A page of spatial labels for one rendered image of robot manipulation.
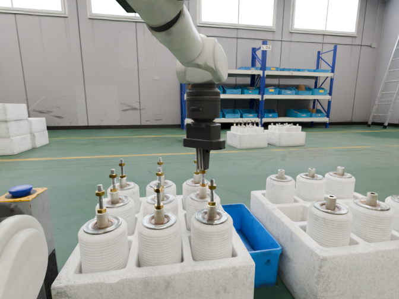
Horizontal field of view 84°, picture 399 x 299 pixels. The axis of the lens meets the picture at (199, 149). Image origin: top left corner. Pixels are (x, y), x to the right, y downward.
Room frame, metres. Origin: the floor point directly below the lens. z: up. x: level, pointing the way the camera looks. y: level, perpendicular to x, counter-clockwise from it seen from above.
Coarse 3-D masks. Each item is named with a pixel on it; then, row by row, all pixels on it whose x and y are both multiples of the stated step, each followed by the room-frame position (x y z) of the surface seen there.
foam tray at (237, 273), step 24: (240, 240) 0.48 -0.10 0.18; (72, 264) 0.40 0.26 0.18; (192, 264) 0.40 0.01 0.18; (216, 264) 0.40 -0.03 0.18; (240, 264) 0.40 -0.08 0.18; (72, 288) 0.35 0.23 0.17; (96, 288) 0.35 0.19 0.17; (120, 288) 0.36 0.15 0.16; (144, 288) 0.37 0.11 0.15; (168, 288) 0.37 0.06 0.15; (192, 288) 0.38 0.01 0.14; (216, 288) 0.39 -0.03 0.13; (240, 288) 0.40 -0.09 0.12
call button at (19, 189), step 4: (12, 188) 0.44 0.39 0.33; (16, 188) 0.44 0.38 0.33; (20, 188) 0.44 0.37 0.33; (24, 188) 0.44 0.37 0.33; (28, 188) 0.44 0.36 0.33; (32, 188) 0.46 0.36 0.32; (12, 192) 0.43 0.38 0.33; (16, 192) 0.43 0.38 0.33; (20, 192) 0.43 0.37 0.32; (24, 192) 0.44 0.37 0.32; (28, 192) 0.45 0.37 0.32
